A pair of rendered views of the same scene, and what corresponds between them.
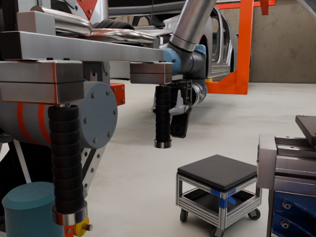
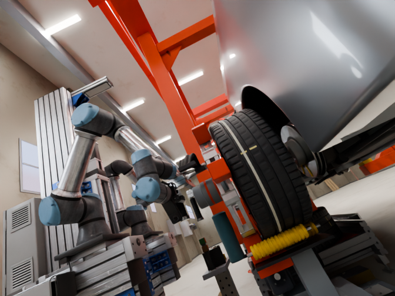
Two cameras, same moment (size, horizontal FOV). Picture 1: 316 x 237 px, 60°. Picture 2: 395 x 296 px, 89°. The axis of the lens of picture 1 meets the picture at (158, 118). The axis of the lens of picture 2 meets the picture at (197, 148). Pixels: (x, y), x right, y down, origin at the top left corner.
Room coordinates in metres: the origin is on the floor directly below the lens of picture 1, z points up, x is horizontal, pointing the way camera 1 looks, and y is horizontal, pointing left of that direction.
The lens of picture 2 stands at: (1.61, -0.13, 0.63)
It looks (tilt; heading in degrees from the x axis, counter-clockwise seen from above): 24 degrees up; 162
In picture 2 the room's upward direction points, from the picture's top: 25 degrees counter-clockwise
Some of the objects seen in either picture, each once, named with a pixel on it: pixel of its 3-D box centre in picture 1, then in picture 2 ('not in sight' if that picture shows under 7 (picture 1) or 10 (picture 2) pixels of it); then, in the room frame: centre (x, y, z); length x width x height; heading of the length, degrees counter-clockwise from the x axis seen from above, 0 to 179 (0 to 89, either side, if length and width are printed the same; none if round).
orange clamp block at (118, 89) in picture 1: (108, 94); (218, 171); (0.87, 0.16, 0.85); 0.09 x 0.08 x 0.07; 158
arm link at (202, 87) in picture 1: (193, 91); (151, 189); (0.92, -0.12, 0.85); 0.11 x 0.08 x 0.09; 159
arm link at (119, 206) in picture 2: not in sight; (116, 195); (0.01, -0.37, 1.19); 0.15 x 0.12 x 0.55; 56
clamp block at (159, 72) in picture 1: (151, 72); (178, 182); (0.66, 0.02, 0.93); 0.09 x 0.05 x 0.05; 68
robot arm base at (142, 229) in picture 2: not in sight; (140, 230); (0.08, -0.26, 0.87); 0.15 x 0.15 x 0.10
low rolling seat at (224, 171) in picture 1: (219, 193); not in sight; (1.54, -0.38, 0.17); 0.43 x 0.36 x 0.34; 131
